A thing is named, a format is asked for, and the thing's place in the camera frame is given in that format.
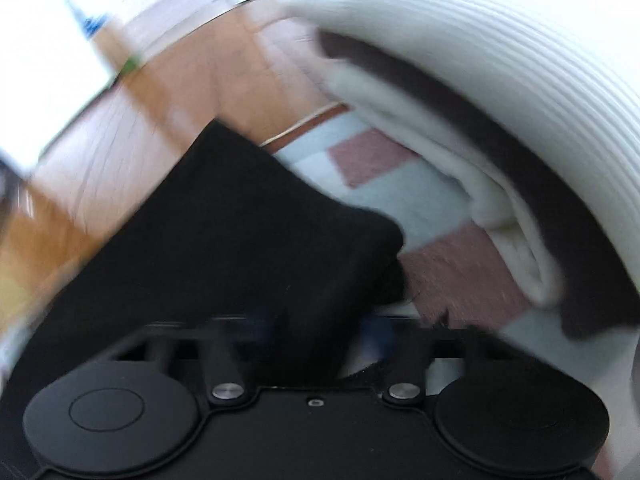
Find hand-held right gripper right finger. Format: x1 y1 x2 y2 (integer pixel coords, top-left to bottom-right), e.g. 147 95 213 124
362 315 543 403

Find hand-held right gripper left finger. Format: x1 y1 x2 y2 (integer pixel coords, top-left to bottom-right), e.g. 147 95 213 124
112 312 278 407

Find black garment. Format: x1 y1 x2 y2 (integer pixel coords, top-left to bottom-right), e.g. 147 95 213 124
10 119 416 386

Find pink white checkered blanket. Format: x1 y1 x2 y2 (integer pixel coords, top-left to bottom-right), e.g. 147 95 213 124
260 102 640 376

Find white fleece cloth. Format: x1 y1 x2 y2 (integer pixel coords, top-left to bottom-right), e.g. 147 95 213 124
322 60 566 311

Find white ribbed cloth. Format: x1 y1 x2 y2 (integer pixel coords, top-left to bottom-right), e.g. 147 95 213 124
280 0 640 281

